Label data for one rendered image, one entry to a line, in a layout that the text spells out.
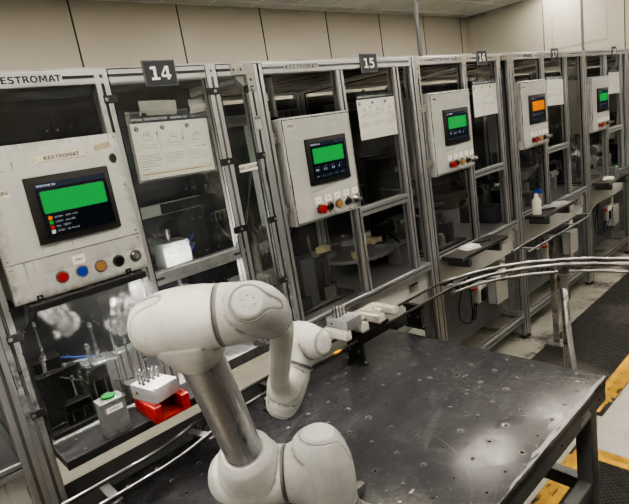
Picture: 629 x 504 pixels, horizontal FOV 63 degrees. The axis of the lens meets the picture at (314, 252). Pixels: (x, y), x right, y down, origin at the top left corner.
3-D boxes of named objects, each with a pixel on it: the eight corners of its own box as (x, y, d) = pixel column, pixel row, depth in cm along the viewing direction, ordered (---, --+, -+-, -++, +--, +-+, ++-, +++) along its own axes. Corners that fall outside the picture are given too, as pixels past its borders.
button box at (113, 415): (109, 439, 159) (99, 405, 157) (99, 431, 165) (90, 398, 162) (133, 426, 164) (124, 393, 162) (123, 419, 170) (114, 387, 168)
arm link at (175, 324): (293, 515, 141) (216, 522, 143) (295, 460, 154) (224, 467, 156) (211, 318, 95) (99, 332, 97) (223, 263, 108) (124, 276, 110)
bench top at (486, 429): (327, 729, 97) (324, 713, 96) (110, 498, 175) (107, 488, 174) (607, 385, 193) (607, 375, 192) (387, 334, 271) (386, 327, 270)
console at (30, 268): (18, 309, 149) (-31, 149, 139) (-4, 296, 170) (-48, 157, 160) (151, 267, 176) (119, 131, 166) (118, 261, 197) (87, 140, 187)
